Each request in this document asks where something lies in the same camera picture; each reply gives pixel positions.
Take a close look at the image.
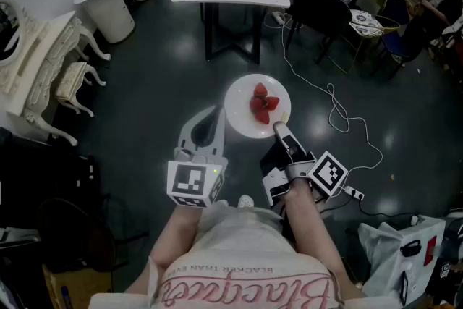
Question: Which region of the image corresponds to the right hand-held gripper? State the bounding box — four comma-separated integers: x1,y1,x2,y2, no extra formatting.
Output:
260,121,350,208

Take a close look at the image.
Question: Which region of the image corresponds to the white plastic bag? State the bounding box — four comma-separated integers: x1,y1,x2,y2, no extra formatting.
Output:
357,214,447,309

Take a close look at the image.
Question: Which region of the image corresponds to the cream ornate stool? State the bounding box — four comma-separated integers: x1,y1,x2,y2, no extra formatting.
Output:
54,61,108,119

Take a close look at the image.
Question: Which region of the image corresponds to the person's white printed shirt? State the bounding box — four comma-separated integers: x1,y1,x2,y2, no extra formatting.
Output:
88,205,401,309

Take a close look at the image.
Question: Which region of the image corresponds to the cream ornate vanity dresser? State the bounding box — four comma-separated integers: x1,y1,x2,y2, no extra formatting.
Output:
0,10,111,148

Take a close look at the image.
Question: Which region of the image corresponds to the blue chair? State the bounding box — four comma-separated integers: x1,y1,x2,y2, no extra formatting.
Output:
372,0,433,80

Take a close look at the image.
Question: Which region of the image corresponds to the cream framed oval mirror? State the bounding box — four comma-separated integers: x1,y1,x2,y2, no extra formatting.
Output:
0,0,29,67

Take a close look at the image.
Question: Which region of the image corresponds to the black cable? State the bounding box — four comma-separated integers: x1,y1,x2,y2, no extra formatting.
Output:
318,195,422,221

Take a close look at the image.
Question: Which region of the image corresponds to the white round plate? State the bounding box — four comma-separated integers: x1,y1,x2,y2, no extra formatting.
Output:
224,73,292,140

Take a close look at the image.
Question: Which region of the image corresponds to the long white cable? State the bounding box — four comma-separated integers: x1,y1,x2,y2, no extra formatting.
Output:
263,10,384,189

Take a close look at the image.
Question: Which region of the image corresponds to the person's left forearm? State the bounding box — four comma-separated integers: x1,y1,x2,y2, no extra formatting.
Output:
122,204,205,296

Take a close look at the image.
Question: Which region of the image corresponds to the brown cardboard box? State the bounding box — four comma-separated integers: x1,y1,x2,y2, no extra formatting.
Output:
41,263,114,309

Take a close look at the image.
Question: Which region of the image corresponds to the person's right forearm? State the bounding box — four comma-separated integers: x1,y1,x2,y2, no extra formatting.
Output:
284,179,365,300

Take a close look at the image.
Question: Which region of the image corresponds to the black chair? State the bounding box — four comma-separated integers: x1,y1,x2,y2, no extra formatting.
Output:
35,195,150,278

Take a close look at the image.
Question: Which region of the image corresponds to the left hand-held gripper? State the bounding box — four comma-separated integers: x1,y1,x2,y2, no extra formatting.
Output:
166,106,229,209

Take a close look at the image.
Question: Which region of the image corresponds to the gold wire stool patterned cushion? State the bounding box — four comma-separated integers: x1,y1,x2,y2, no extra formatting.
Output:
339,9,402,75

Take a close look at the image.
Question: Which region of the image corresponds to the dark grey chair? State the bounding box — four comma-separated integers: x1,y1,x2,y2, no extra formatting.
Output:
285,0,354,65

